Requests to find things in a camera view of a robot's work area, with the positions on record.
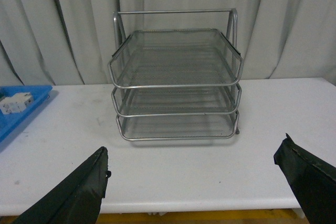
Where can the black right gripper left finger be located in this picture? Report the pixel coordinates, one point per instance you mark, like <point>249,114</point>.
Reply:
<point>77,198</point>

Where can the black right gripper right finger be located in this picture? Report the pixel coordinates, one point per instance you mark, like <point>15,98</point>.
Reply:
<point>311,179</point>

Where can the silver mesh three-tier rack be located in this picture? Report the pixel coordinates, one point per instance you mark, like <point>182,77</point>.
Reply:
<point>176,84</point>

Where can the blue plastic tray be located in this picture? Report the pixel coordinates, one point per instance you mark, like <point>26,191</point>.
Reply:
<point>10,121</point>

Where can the white circuit breaker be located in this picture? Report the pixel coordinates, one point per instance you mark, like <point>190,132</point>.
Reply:
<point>16,103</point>

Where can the grey curtain backdrop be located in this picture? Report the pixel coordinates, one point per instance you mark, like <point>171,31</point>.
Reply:
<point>63,42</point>

